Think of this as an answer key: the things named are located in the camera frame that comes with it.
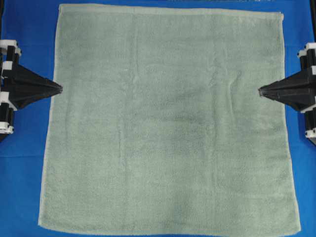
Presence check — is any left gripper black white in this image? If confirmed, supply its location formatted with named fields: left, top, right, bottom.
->
left=0, top=39, right=62, bottom=141

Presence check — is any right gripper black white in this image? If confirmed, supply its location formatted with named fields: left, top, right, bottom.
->
left=258, top=41, right=316, bottom=146

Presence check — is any pale green bath towel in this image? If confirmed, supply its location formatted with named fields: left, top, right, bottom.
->
left=38, top=4, right=301, bottom=237

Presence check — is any blue table mat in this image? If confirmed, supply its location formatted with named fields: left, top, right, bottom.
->
left=0, top=0, right=316, bottom=237

